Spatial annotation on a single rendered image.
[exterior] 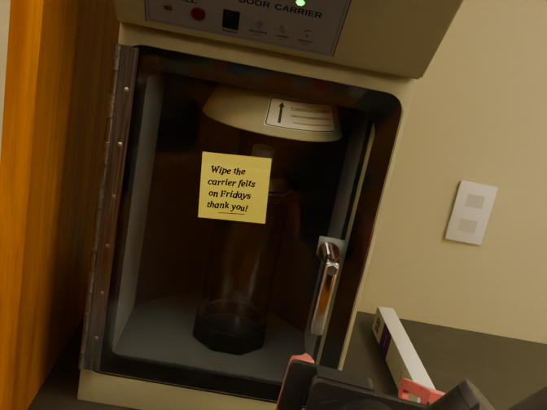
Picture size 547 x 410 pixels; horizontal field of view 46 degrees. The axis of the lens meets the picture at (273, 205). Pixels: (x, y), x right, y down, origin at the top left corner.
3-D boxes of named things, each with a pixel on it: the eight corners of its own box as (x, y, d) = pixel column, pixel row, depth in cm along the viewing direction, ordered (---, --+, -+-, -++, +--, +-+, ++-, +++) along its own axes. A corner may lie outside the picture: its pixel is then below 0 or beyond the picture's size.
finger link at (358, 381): (291, 321, 61) (291, 368, 52) (363, 340, 61) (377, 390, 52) (272, 385, 62) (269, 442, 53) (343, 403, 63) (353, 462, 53)
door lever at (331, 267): (324, 316, 77) (302, 313, 77) (341, 243, 74) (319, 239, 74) (327, 339, 72) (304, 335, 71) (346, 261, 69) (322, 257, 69)
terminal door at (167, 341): (85, 368, 80) (124, 41, 68) (327, 408, 81) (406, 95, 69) (84, 371, 79) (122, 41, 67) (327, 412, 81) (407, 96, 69)
